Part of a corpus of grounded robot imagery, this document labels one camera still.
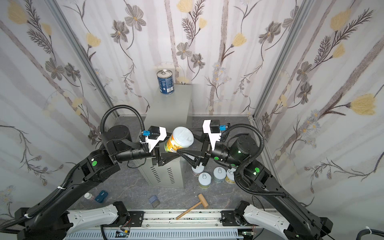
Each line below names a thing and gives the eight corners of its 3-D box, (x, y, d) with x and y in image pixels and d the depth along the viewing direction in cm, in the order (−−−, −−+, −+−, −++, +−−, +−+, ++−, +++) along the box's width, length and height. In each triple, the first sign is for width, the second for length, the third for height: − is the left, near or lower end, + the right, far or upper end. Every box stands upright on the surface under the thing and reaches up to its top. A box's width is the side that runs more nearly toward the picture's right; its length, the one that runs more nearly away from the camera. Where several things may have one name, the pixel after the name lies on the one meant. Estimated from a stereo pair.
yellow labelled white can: (224, 182, 88) (226, 178, 83) (225, 171, 93) (227, 166, 88) (232, 184, 88) (235, 180, 83) (233, 173, 92) (236, 168, 87)
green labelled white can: (198, 189, 86) (198, 185, 81) (198, 176, 91) (198, 172, 86) (211, 189, 86) (212, 185, 81) (210, 176, 91) (211, 172, 86)
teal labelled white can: (213, 182, 88) (214, 178, 84) (212, 171, 93) (213, 166, 88) (225, 182, 88) (227, 178, 84) (223, 171, 93) (225, 166, 88)
